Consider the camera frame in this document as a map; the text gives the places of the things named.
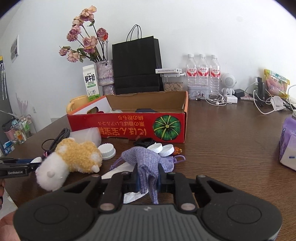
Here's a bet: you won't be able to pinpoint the white tissue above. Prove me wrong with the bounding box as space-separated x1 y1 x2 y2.
102 162 148 204

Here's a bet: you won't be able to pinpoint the purple linen drawstring bag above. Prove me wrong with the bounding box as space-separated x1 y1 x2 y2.
110 146 186 204

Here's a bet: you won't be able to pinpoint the orange candy wrapper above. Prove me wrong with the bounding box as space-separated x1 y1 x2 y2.
173 147 183 155

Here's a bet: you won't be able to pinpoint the white bottle cap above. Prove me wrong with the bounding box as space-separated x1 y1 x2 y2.
98 143 116 160

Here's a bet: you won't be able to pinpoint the yellow white plush toy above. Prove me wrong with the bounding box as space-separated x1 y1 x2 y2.
36 138 103 191

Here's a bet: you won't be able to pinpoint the translucent plastic bottle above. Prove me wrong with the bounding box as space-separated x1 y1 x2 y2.
70 128 101 147

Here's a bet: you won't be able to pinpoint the braided black cable coil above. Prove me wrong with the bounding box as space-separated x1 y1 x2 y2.
41 127 71 158

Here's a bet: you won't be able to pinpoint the black zip pouch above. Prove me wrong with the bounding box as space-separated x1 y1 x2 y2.
135 108 158 113

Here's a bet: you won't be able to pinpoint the person's left hand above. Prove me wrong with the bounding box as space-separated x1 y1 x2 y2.
0 179 19 241

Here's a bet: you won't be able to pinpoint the red cardboard box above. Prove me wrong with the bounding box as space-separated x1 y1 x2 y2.
67 91 189 143

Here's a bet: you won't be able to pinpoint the decorated metal tin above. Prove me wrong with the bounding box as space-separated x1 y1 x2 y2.
187 84 210 100

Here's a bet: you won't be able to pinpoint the yellow ceramic mug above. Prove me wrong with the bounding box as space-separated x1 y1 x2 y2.
66 95 89 114

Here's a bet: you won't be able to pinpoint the white green milk carton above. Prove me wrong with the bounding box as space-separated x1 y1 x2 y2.
83 65 100 102

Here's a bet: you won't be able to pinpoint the clear jar of seeds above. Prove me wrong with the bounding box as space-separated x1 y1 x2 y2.
160 73 184 92

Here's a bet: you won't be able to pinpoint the white charger block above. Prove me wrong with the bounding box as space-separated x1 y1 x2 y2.
223 95 238 104

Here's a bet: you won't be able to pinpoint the flat white box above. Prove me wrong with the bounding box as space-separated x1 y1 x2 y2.
155 68 182 74

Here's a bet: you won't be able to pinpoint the black power adapter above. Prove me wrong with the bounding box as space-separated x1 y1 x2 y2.
234 89 245 99

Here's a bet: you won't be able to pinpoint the purple glitter vase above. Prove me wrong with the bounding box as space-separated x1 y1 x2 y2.
96 61 115 95

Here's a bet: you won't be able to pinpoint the left water bottle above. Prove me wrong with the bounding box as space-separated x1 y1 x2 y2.
186 54 198 85

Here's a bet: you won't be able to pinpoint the water bottle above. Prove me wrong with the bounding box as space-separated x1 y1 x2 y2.
198 54 209 86
186 54 198 85
210 55 221 94

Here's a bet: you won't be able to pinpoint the white robot speaker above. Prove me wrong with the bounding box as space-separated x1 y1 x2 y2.
221 73 237 95

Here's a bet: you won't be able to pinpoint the black paper shopping bag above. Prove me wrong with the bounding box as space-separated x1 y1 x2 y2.
112 24 164 95

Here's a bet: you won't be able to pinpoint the middle water bottle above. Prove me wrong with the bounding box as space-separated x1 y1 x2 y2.
198 54 209 86

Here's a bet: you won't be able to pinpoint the right water bottle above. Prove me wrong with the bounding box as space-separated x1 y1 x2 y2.
210 55 221 94

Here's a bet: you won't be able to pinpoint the purple tissue pack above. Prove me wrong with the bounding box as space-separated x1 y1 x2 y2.
280 117 295 171

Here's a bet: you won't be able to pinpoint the black upright device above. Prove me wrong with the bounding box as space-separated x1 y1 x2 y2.
256 77 266 101

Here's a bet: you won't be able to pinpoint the white face mask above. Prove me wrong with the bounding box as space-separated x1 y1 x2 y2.
269 95 285 111

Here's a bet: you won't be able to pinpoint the dried pink rose bouquet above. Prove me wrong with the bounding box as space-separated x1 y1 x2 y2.
59 5 108 63

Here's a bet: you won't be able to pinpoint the yellow snack bag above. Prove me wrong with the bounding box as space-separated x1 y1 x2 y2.
264 69 290 99

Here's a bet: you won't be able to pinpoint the wire storage rack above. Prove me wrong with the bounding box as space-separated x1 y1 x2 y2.
1 115 36 156

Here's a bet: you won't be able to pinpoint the white wired earphones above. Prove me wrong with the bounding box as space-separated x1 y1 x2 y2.
205 91 227 106

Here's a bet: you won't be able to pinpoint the wall notice paper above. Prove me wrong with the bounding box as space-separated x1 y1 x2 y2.
11 35 19 63

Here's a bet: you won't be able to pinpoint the white charging cable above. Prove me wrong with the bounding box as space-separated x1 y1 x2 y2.
244 81 296 115

